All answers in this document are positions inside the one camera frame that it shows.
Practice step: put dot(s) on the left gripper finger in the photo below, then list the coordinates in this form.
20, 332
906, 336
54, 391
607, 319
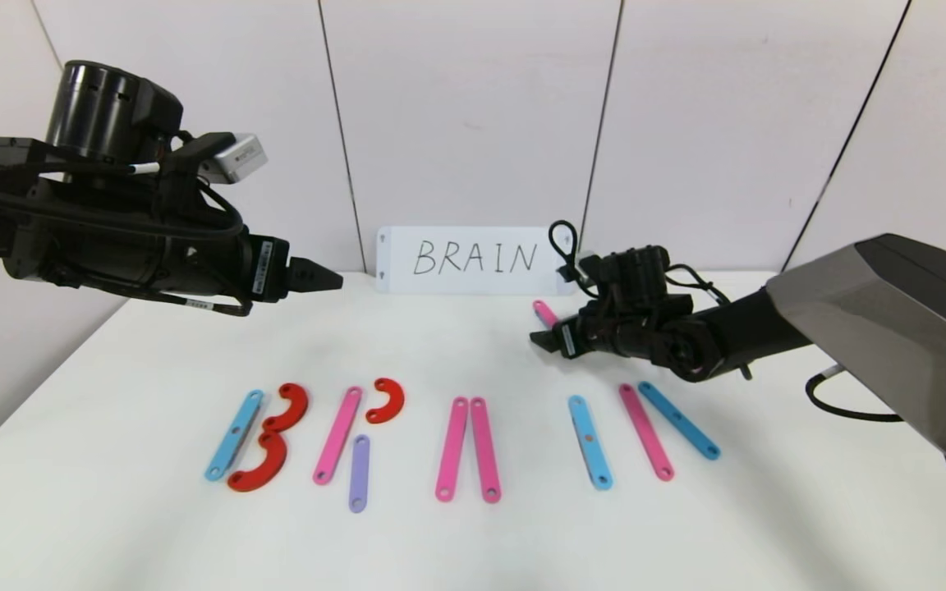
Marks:
315, 277

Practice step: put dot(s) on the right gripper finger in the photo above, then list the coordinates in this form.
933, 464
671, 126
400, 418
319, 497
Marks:
547, 340

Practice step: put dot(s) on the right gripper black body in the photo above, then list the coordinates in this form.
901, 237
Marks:
567, 338

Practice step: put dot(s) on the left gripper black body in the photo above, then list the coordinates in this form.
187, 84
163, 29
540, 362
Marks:
269, 269

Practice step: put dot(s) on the pink bar with grey underside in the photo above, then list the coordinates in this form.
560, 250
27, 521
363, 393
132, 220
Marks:
545, 313

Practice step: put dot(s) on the long pink bar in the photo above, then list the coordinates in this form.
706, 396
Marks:
338, 435
485, 450
645, 431
451, 450

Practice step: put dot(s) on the short blue bar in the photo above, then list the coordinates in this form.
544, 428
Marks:
678, 420

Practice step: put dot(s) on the small red curved piece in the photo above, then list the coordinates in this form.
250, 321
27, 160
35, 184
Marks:
397, 400

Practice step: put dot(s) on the short purple bar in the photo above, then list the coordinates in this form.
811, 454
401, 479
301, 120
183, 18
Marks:
359, 474

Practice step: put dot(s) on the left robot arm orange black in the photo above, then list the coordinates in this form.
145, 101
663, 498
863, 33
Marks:
95, 238

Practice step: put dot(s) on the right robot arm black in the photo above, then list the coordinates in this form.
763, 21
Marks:
851, 328

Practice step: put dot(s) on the white BRAIN sign card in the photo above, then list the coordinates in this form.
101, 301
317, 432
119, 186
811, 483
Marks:
473, 283

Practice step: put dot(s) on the long blue bar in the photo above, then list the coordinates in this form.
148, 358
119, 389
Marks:
234, 435
590, 442

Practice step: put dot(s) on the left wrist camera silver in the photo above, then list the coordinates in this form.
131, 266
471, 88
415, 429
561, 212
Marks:
236, 158

